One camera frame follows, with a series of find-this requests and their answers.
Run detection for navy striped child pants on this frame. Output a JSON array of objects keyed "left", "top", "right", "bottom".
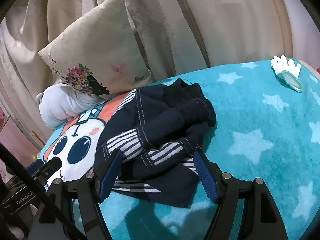
[{"left": 93, "top": 79, "right": 216, "bottom": 208}]

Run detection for turquoise cartoon fleece blanket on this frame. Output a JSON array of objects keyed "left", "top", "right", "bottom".
[{"left": 37, "top": 58, "right": 320, "bottom": 240}]

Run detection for white plush pillow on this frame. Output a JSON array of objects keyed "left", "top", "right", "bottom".
[{"left": 36, "top": 83, "right": 103, "bottom": 129}]

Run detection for cream floral cushion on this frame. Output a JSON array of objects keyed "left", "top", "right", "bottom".
[{"left": 39, "top": 0, "right": 153, "bottom": 96}]

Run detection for beige curtain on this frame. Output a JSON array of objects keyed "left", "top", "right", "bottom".
[{"left": 1, "top": 0, "right": 293, "bottom": 142}]

